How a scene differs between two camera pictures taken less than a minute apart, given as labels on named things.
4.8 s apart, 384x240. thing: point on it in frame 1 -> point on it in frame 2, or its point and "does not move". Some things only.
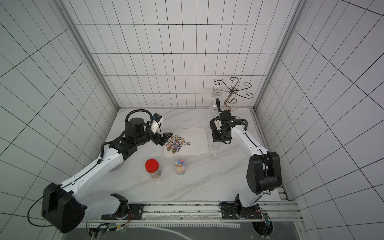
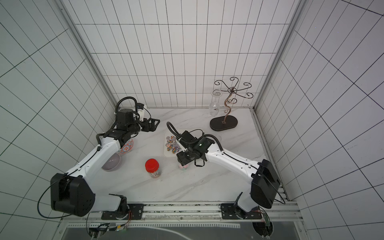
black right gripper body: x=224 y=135 -> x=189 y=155
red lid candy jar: x=152 y=166 does not move
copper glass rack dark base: x=231 y=98 does not move
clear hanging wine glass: x=213 y=110 does not move
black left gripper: x=164 y=139 -> x=147 y=128
